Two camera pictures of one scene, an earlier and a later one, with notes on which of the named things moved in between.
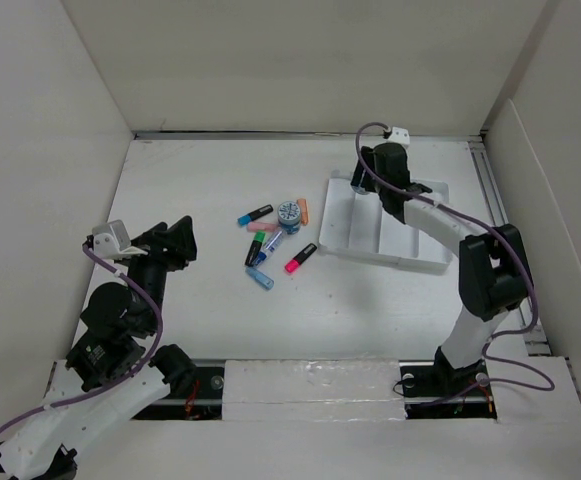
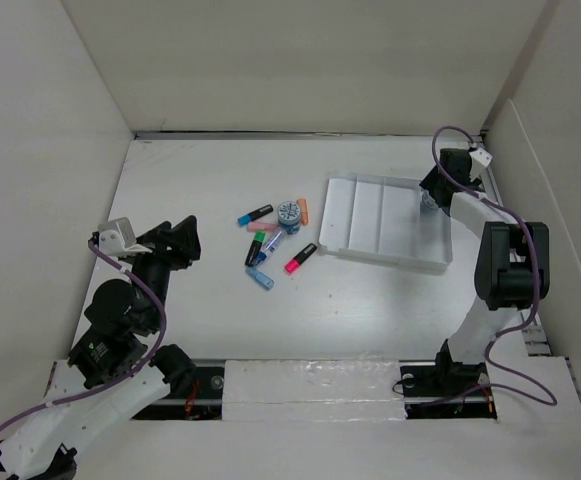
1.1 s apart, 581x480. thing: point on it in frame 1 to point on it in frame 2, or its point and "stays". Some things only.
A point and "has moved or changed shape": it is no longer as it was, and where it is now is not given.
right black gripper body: x=380 y=188 to x=432 y=181
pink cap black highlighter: x=293 y=265 stays
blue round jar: x=289 y=216 stays
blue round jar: x=359 y=189 has moved or changed shape
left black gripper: x=174 y=245 stays
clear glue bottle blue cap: x=269 y=246 stays
